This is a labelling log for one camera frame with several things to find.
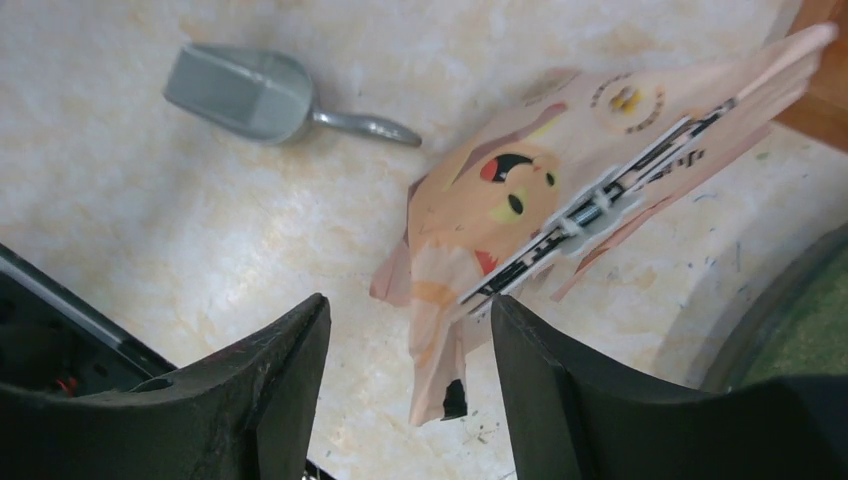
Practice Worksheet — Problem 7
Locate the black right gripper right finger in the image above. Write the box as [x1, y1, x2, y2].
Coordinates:
[491, 296, 847, 479]

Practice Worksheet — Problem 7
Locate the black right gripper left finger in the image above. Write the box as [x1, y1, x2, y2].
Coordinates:
[1, 294, 331, 479]

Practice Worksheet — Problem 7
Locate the piano-key bag clip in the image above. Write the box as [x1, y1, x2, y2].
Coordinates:
[457, 95, 741, 316]

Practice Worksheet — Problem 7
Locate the orange cat litter bag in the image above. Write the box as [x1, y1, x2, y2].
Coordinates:
[370, 22, 839, 426]

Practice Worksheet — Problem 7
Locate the grey metal scoop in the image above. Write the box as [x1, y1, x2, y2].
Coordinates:
[163, 42, 422, 148]

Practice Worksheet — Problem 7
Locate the dark green litter box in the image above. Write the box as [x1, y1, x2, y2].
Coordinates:
[700, 225, 847, 392]

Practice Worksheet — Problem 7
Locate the orange compartment tray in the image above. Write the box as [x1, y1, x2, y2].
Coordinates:
[773, 0, 847, 152]

